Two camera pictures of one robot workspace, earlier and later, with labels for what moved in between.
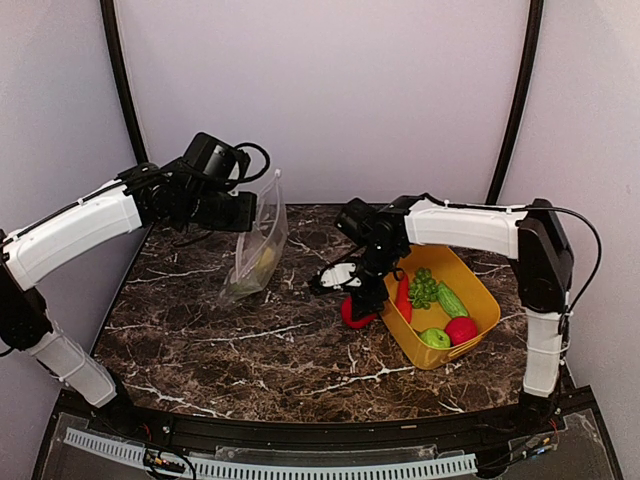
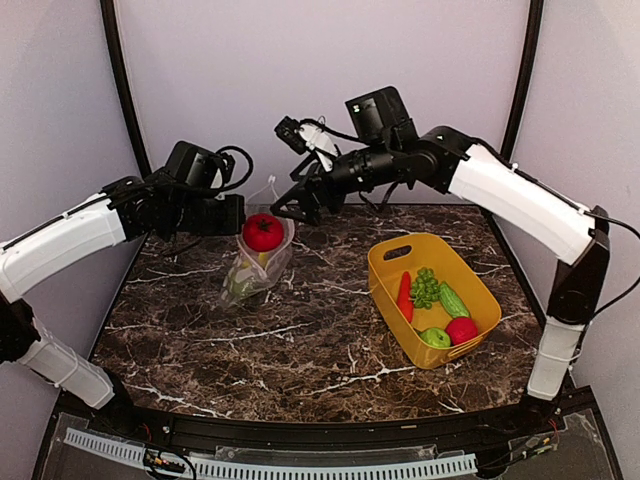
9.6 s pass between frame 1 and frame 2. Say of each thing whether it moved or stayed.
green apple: stayed
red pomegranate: stayed
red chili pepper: stayed
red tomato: moved
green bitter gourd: stayed
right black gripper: moved
